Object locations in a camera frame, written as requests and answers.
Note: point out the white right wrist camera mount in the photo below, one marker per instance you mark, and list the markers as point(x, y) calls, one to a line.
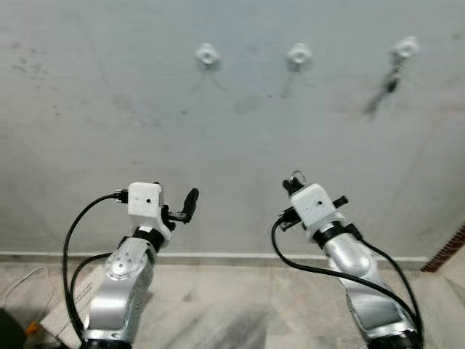
point(312, 205)

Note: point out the dark round object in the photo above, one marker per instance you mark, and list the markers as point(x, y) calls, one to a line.
point(10, 331)

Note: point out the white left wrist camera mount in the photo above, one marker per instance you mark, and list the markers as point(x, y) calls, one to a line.
point(144, 202)

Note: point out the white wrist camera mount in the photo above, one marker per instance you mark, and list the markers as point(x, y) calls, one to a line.
point(144, 202)
point(312, 205)

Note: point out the beige cardboard sheet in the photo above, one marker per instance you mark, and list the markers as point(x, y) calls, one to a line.
point(64, 309)

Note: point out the small orange object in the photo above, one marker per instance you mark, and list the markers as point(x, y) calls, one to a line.
point(30, 329)

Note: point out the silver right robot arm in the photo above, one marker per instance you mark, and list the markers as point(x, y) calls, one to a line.
point(367, 287)

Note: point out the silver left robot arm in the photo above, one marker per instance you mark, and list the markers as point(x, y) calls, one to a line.
point(123, 291)

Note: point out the white wall hook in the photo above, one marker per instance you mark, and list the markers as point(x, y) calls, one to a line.
point(207, 56)
point(298, 55)
point(405, 49)

